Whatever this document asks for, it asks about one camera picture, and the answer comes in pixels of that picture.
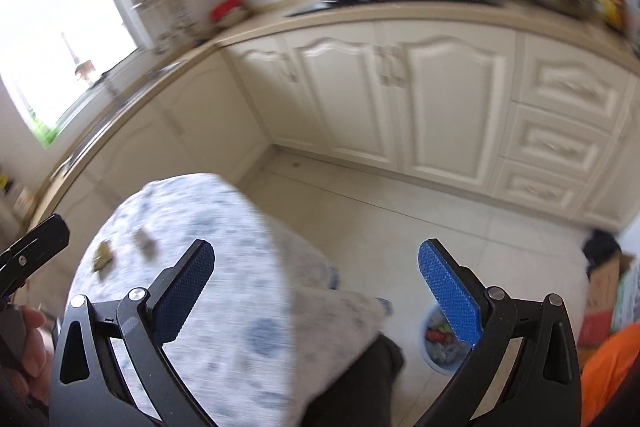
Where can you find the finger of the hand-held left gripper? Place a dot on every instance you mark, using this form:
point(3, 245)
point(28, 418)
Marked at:
point(35, 247)

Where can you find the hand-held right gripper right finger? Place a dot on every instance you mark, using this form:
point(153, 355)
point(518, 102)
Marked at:
point(450, 292)

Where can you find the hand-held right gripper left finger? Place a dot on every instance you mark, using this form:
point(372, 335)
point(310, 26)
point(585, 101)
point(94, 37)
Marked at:
point(182, 292)

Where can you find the blue waste bin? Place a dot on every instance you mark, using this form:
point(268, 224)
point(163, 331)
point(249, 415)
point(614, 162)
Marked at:
point(440, 347)

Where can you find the person's left hand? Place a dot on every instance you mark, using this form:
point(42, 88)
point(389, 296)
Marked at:
point(35, 347)

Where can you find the round table with cloth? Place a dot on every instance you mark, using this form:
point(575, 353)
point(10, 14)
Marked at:
point(225, 257)

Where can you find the small brown scrap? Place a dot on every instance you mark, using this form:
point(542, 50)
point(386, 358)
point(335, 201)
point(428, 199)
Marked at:
point(145, 243)
point(102, 257)

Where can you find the person's leg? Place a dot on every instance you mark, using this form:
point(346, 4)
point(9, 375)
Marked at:
point(350, 377)

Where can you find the cardboard box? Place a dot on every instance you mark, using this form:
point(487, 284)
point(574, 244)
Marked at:
point(607, 279)

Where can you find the orange cloth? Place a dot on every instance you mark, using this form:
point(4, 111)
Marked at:
point(610, 367)

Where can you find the small brown object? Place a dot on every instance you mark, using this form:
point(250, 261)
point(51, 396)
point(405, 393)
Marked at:
point(85, 71)

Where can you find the cream lower kitchen cabinets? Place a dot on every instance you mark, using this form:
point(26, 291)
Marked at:
point(450, 107)

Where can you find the kitchen window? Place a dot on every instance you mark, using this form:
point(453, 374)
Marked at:
point(65, 32)

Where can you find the red bowl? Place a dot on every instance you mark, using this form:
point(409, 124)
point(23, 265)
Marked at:
point(227, 9)

